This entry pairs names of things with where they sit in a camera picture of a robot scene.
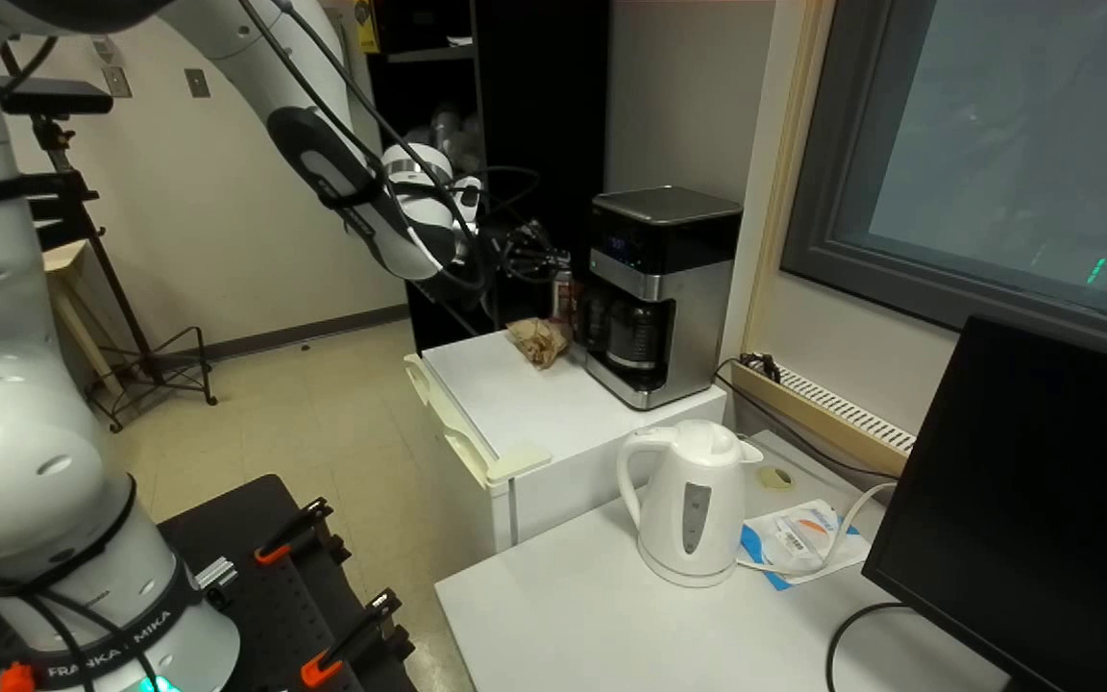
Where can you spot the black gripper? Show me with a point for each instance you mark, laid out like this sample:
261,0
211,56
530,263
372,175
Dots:
522,256

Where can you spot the black silver coffee maker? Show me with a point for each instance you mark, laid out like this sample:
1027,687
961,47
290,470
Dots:
656,302

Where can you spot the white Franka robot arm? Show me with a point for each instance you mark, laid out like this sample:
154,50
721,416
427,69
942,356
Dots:
16,425

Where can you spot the brown crumpled paper bag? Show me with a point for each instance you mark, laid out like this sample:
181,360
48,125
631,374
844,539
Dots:
539,343

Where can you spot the white mini fridge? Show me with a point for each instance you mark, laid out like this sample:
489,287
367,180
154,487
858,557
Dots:
539,409

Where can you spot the black shelving unit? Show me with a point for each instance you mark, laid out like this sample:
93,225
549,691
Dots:
539,101

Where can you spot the white electric kettle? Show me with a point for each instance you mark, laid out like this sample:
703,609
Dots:
690,505

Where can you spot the yellow round sticker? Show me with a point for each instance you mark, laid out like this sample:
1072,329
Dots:
777,479

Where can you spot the blue white paper packet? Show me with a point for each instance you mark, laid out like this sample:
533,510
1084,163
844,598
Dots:
804,539

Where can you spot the orange-tipped black clamp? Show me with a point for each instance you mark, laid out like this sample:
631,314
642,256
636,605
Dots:
298,526
350,637

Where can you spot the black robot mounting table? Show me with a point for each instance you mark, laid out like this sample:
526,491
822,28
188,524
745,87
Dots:
261,602

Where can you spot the black tripod stand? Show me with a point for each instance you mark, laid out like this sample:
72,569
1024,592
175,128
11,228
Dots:
99,256

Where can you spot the wooden stool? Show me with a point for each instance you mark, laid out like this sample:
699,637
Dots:
75,302

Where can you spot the black computer monitor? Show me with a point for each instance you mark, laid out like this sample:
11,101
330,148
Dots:
1040,512

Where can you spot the black wall plug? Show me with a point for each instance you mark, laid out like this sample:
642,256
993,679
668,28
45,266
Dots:
764,368

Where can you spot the grey window frame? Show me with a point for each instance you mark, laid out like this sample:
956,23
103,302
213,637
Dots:
823,179

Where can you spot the grey wall switch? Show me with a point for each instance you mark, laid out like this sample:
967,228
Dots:
199,81

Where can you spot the black stereo camera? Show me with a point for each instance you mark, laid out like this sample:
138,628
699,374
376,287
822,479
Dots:
61,96

